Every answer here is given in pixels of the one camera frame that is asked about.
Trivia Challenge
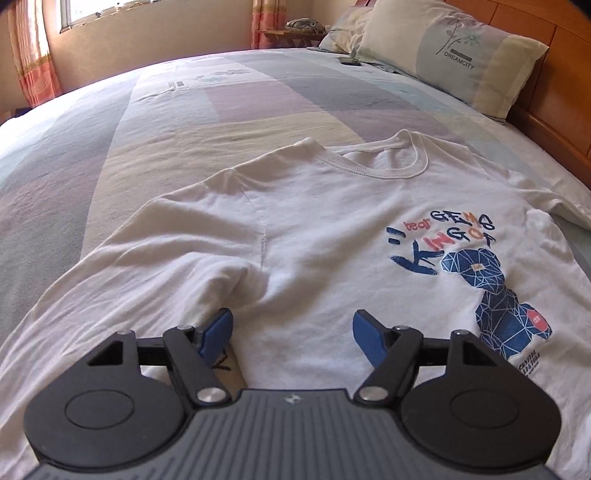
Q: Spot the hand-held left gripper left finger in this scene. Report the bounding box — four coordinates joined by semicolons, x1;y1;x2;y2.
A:
87;308;234;406

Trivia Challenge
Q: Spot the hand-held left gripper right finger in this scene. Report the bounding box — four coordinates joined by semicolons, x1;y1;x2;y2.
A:
352;310;502;404

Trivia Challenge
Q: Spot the white printed sweatshirt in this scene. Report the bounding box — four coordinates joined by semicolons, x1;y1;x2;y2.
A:
0;129;591;480

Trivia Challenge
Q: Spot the large floral printed pillow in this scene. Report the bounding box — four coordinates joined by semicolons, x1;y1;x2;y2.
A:
355;0;550;123

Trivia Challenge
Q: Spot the wooden nightstand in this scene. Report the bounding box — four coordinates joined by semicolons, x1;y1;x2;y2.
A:
256;28;329;51

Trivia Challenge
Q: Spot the small pastel pillow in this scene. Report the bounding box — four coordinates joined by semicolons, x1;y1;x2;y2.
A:
318;6;376;55

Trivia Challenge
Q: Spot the orange patterned curtain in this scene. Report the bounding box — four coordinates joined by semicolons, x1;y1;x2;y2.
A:
250;0;291;49
8;0;62;110

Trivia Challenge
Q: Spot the wooden headboard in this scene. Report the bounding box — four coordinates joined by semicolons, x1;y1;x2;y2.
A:
353;0;591;161

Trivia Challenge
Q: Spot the grey plush toy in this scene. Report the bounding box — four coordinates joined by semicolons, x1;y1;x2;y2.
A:
284;17;329;34

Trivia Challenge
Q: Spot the window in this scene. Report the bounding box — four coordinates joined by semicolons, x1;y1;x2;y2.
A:
58;0;132;34

